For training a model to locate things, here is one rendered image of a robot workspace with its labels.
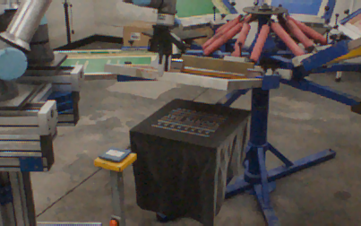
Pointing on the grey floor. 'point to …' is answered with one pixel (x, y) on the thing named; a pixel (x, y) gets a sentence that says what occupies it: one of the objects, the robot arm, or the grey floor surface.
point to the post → (116, 184)
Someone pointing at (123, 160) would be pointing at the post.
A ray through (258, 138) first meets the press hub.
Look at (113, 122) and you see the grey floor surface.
